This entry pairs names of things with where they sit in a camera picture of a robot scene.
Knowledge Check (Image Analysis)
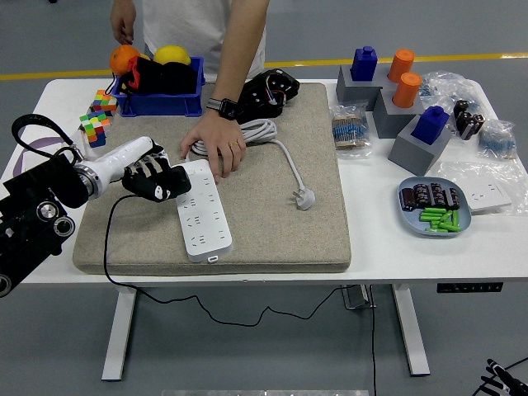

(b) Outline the person's right hand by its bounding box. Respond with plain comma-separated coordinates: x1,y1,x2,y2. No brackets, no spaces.
110,7,138,45

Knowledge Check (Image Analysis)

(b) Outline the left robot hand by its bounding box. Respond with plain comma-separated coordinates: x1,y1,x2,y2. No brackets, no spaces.
97,136,173,203

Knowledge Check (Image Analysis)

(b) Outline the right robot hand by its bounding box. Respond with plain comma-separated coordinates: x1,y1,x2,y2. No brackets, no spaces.
473,358,528,396

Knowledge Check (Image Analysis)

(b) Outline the person's left hand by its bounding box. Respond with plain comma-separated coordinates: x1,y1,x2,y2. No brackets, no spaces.
179,109,248,183

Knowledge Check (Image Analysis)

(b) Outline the black plug adapter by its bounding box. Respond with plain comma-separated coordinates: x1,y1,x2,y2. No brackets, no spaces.
121,163,193,203

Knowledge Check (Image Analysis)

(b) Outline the white power strip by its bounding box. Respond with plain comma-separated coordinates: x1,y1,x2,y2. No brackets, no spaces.
175,158,235,264

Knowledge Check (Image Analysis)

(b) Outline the black plug cord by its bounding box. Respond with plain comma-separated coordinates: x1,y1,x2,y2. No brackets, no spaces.
101,193,356,328

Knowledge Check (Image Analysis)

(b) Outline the orange fruit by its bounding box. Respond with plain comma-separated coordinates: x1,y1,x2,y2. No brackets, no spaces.
109,44,142,77

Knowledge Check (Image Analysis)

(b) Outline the black wrist watch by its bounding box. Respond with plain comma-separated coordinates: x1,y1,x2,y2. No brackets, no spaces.
205,97,240,121

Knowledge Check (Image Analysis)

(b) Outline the colourful puzzle cube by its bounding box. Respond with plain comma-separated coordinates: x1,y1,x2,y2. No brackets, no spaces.
78,110,111,149
91,89,119,118

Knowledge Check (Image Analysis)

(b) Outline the yellow lemon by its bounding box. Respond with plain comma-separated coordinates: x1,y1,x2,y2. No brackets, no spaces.
153,44,192,67

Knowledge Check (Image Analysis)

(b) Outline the person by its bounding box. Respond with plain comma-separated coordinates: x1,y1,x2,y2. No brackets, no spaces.
142,0,267,83

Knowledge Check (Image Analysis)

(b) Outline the open black electronic device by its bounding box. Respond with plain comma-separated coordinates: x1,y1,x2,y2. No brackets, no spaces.
234,68,301,125

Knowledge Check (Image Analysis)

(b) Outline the blue plastic bin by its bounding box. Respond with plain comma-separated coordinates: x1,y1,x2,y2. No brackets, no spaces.
110,55,206,118

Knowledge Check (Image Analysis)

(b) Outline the black cloth pouch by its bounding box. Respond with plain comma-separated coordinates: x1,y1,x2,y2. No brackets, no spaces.
105,55,199,97

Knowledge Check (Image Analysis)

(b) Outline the black table control panel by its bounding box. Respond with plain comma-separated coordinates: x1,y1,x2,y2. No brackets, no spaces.
436,281,504,295

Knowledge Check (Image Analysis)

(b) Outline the white table leg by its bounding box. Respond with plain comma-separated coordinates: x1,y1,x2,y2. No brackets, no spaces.
390,283,431,377
101,286,139,381

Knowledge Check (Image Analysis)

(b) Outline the grey-brown mat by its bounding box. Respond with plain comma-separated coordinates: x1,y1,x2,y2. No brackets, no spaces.
72,81,353,276

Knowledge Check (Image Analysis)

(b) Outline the purple plate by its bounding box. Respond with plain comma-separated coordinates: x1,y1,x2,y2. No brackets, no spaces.
12,136,75,178

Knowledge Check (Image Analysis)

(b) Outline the clear bag of resistors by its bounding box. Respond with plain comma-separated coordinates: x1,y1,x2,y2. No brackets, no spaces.
477,118,519,161
331,101,375,160
418,70,482,115

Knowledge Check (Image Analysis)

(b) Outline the grey block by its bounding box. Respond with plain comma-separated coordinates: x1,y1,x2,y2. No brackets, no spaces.
335,64,397,111
387,119,454,177
372,88,426,139

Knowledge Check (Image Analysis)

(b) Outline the blue square peg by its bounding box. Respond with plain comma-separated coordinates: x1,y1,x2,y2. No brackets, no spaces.
350,45,379,82
410,105,450,146

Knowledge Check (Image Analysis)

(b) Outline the blue-grey plate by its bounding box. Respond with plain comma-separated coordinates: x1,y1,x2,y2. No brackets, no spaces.
397,176,473,239

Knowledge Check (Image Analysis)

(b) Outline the orange cylinder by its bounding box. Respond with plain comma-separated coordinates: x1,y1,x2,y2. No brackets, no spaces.
387,48,416,84
391,72,423,109

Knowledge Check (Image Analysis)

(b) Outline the clear plastic bag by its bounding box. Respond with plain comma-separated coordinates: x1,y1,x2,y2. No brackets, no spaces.
436,158,528,216

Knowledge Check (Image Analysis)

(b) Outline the white power strip cord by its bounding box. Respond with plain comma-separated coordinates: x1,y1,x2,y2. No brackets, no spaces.
184,117,318,212

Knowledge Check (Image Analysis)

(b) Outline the thin black hanging cable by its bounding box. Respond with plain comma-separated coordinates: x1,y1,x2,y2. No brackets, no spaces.
369,284,379,396

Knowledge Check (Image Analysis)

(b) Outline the metal bracket under table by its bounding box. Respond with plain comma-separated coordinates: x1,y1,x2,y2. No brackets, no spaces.
340,284,377,311

